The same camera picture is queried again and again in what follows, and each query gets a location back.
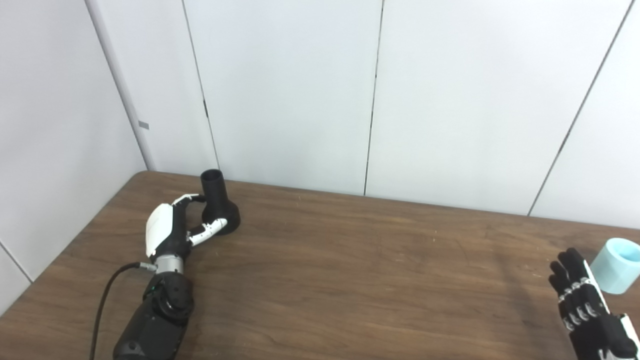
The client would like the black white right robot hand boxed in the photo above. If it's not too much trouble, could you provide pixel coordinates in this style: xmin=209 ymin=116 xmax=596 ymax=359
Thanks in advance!
xmin=548 ymin=248 xmax=640 ymax=360

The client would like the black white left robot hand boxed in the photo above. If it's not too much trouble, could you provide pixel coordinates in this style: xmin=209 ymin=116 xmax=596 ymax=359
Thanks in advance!
xmin=145 ymin=194 xmax=228 ymax=261

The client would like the black flared nozzle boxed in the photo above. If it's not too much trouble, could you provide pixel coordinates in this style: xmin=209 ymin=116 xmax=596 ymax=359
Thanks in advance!
xmin=200 ymin=169 xmax=241 ymax=237

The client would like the light-blue hose piece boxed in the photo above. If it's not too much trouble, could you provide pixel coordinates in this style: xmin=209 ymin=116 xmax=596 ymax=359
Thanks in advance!
xmin=590 ymin=238 xmax=640 ymax=295

